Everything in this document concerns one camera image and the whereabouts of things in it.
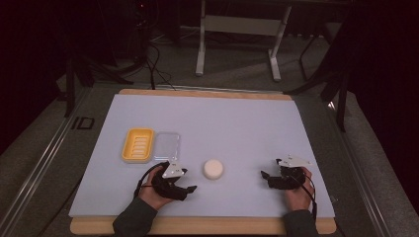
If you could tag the wooden table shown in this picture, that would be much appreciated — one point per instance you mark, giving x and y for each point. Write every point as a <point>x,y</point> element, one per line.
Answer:
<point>204,225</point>

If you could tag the clear plastic container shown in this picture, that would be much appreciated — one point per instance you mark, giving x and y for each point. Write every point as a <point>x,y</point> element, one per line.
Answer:
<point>167,146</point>

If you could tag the white table mat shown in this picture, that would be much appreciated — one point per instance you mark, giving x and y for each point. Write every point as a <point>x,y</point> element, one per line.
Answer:
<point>230,131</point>

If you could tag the black metal stand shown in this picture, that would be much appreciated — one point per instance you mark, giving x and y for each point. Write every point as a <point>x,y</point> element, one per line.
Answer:
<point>339,95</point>
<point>79,75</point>

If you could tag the aluminium floor rail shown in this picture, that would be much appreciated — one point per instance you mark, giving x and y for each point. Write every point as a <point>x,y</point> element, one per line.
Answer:
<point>39,164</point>
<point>359,171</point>

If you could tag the white metal stand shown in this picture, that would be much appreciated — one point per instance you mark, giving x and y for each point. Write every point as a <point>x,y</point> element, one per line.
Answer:
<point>242,24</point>

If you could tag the person's right hand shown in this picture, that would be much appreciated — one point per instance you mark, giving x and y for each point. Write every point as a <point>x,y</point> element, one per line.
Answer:
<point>298,197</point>

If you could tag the yellow soap dish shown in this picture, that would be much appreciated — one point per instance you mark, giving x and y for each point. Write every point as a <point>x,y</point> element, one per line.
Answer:
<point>138,145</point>

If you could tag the dark curtain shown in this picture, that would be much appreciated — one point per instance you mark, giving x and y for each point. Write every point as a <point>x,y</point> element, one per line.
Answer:
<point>388,82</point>
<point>26,65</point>

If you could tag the round white soap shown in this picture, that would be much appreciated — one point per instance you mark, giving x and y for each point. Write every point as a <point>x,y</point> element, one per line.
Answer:
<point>213,169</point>

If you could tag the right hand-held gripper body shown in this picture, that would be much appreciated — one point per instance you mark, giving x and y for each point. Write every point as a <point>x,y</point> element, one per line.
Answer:
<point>290,177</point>

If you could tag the person's left hand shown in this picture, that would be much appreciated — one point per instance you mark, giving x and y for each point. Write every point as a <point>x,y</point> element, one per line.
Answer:
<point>151,194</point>

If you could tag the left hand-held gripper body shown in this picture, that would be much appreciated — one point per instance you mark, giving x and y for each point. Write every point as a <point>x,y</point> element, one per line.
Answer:
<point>166,184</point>

